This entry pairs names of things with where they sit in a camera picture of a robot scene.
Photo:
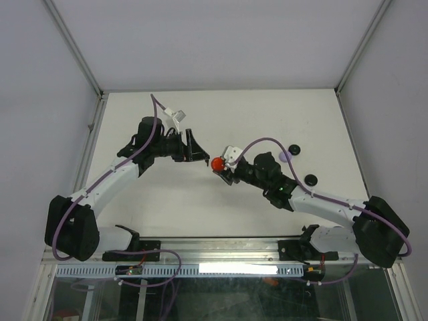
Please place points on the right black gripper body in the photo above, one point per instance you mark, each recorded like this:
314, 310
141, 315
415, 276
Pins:
237, 175

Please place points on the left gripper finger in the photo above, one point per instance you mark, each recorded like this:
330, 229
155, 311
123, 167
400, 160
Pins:
194, 150
203, 160

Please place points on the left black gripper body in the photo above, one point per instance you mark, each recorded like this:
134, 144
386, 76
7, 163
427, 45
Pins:
178, 152

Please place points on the red round charging case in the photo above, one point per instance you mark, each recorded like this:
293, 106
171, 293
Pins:
217, 164

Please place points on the purple round charging case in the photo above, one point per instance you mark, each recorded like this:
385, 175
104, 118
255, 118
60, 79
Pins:
285, 156

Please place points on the black round charging case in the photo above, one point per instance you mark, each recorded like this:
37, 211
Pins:
294, 149

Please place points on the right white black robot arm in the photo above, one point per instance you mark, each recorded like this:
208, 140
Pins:
369, 228

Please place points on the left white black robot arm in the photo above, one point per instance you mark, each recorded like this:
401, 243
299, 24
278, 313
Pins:
71, 226

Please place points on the small electronics board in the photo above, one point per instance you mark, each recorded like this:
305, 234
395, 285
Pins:
129, 270

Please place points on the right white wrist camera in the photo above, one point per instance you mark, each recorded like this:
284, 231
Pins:
232, 155

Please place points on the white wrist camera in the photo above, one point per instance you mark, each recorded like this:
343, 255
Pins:
232, 155
173, 119

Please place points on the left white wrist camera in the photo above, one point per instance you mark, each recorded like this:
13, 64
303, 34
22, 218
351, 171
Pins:
173, 119

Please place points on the aluminium mounting rail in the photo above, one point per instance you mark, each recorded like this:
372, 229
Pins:
217, 249

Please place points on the white slotted cable duct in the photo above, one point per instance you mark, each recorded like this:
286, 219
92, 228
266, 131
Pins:
201, 270

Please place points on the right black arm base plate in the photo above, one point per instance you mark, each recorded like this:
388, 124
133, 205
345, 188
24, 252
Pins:
294, 250

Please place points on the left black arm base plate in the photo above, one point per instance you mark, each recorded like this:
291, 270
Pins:
142, 249

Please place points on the left aluminium frame post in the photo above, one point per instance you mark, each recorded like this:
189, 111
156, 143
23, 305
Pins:
73, 47

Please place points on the aluminium frame post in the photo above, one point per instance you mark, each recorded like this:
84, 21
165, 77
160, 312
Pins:
372, 27
73, 47

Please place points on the right aluminium frame post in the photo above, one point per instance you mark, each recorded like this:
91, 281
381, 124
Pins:
372, 27

